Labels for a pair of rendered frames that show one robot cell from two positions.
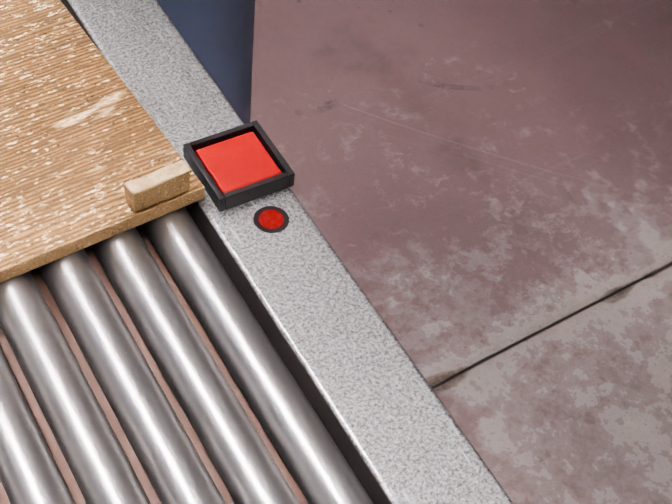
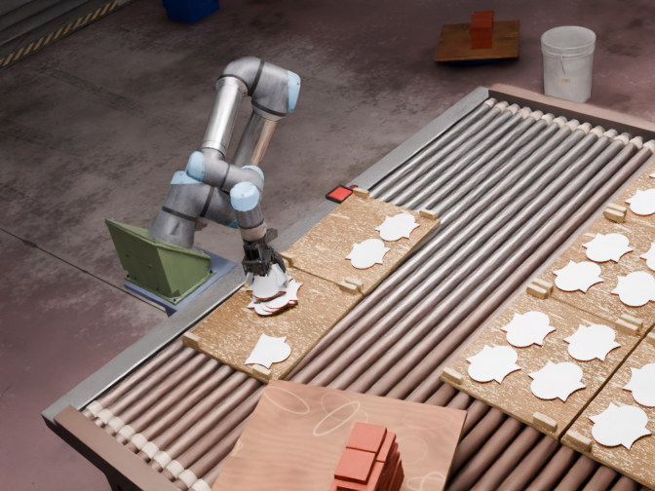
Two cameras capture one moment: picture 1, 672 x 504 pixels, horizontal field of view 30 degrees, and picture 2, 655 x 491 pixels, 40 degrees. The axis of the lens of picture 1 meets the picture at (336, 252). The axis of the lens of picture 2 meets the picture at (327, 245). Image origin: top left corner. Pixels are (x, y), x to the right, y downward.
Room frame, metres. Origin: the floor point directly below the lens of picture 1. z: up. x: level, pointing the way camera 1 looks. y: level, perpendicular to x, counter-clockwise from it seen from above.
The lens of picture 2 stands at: (1.11, 2.65, 2.63)
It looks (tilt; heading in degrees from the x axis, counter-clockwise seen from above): 37 degrees down; 265
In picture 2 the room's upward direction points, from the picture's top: 11 degrees counter-clockwise
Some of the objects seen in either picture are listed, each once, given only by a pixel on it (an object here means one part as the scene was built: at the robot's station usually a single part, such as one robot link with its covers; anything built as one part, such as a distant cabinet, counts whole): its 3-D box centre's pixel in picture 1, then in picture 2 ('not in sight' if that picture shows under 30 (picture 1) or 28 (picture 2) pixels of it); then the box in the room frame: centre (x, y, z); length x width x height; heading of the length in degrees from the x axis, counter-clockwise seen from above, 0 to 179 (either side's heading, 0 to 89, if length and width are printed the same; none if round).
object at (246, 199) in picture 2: not in sight; (247, 204); (1.11, 0.57, 1.28); 0.09 x 0.08 x 0.11; 77
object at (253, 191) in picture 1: (238, 165); (340, 194); (0.79, 0.10, 0.92); 0.08 x 0.08 x 0.02; 35
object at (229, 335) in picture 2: not in sight; (273, 319); (1.12, 0.65, 0.93); 0.41 x 0.35 x 0.02; 40
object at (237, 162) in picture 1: (238, 166); (340, 195); (0.79, 0.10, 0.92); 0.06 x 0.06 x 0.01; 35
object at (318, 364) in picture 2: not in sight; (420, 275); (0.65, 0.59, 0.90); 1.95 x 0.05 x 0.05; 35
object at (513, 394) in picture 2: not in sight; (540, 354); (0.47, 1.07, 0.94); 0.41 x 0.35 x 0.04; 35
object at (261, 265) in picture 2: not in sight; (257, 252); (1.11, 0.58, 1.12); 0.09 x 0.08 x 0.12; 65
